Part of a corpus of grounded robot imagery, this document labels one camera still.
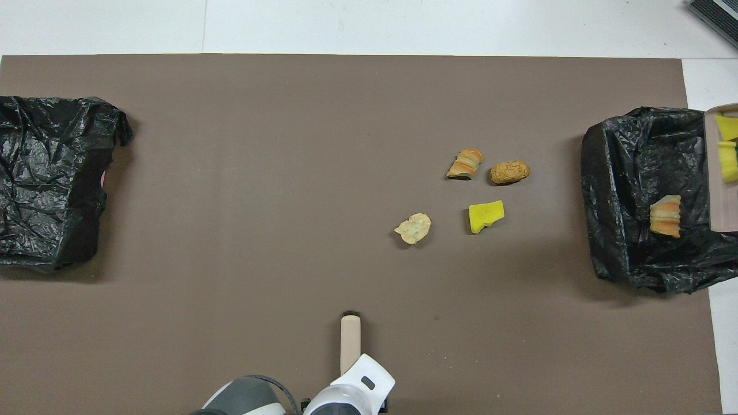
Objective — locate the beige hand brush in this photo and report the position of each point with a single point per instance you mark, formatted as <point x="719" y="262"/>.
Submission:
<point x="350" y="340"/>

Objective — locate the round brown bun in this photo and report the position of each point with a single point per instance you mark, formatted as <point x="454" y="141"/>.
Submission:
<point x="510" y="172"/>

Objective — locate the dark grey ribbed panel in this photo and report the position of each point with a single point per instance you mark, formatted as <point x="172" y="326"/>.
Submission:
<point x="718" y="17"/>

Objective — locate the pale flaky pastry piece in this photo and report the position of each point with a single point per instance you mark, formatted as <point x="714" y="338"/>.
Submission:
<point x="414" y="228"/>

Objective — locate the brown table mat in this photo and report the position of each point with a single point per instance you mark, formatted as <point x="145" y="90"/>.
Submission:
<point x="288" y="173"/>

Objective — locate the beige plastic dustpan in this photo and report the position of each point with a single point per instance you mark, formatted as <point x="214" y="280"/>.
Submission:
<point x="720" y="202"/>

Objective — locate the yellow sponge piece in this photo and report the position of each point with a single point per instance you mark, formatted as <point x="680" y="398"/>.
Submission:
<point x="730" y="162"/>
<point x="486" y="216"/>
<point x="727" y="128"/>

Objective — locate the small striped croissant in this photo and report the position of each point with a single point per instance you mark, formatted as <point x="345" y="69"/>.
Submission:
<point x="464" y="164"/>

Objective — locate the bread chunk with tan crust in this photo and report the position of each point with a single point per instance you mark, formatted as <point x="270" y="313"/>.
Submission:
<point x="666" y="219"/>

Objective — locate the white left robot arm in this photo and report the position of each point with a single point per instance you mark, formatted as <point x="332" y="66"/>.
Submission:
<point x="346" y="397"/>

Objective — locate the bin lined with black bag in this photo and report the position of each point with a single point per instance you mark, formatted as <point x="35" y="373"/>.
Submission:
<point x="628" y="173"/>
<point x="46" y="184"/>

